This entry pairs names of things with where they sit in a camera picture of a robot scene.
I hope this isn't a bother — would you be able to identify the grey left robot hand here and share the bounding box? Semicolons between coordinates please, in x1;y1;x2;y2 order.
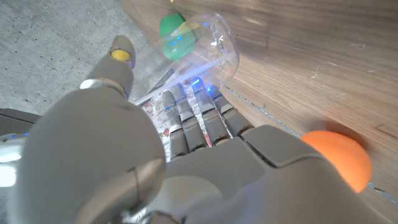
6;34;382;224

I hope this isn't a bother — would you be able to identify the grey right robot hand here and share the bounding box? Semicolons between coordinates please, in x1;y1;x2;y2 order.
0;132;29;189

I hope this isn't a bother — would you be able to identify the clear spray bottle black cap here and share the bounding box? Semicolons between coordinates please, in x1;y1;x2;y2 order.
129;12;240;106

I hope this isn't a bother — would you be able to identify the orange toy ball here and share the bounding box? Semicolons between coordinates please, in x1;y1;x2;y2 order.
300;130;373;194

